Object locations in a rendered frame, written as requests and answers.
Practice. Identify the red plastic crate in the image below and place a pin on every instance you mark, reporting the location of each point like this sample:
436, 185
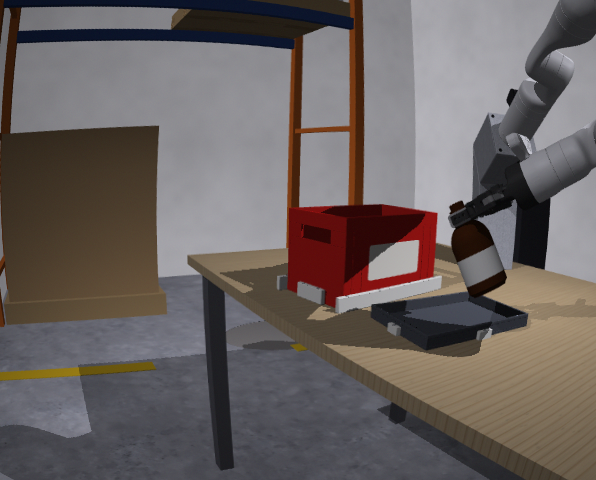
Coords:
390, 246

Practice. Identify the brown bottle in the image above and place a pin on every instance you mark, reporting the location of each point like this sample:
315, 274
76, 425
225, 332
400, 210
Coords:
477, 258

